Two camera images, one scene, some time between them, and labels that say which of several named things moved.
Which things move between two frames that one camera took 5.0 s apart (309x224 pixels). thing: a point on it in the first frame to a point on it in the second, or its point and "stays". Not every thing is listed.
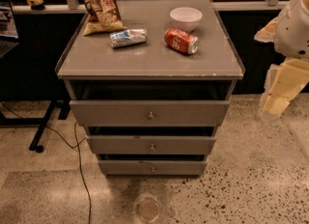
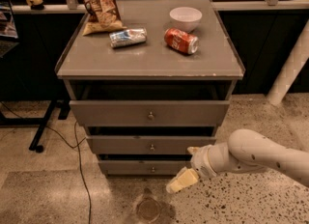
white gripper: x=294 y=30 to x=201 y=162
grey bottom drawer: x=154 y=167 stays
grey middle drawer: x=152 y=144 stays
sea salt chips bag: x=100 y=6 stays
